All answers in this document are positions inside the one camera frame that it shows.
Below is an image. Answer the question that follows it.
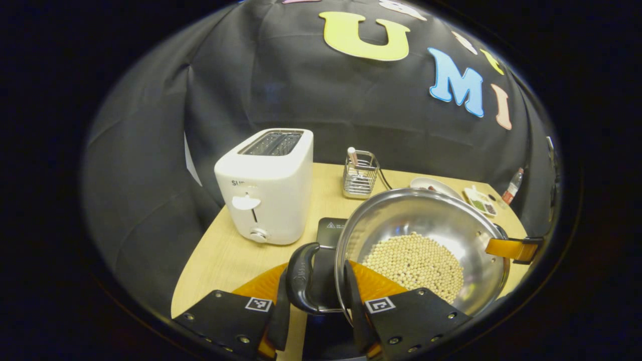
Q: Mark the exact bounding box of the clear plastic water bottle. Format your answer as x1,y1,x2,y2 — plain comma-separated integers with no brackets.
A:
502,167,525,205

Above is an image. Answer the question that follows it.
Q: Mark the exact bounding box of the white round plate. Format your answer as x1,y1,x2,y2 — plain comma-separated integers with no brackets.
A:
409,177,464,201

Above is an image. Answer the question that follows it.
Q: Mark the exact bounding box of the black induction cooktop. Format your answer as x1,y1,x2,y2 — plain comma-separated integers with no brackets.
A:
301,217,372,360

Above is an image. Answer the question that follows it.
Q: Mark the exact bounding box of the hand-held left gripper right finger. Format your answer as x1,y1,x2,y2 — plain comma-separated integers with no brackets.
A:
344,260,472,360

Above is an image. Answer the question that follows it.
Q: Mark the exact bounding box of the white divided dish with beans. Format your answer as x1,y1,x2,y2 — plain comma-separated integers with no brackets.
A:
463,186,498,218

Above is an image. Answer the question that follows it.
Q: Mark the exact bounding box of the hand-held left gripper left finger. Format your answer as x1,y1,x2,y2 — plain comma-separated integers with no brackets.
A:
173,261,291,360

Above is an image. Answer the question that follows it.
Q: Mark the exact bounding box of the pile of soybeans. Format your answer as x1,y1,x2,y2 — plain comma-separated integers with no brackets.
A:
361,232,464,304

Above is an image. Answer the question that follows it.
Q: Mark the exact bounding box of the stainless steel pot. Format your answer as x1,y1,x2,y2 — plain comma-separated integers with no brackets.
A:
286,188,512,326

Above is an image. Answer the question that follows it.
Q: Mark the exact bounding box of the metal wire utensil holder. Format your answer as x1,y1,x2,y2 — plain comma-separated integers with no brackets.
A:
343,149,380,200

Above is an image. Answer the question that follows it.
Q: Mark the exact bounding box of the white toaster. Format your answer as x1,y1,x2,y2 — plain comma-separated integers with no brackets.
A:
214,128,314,246

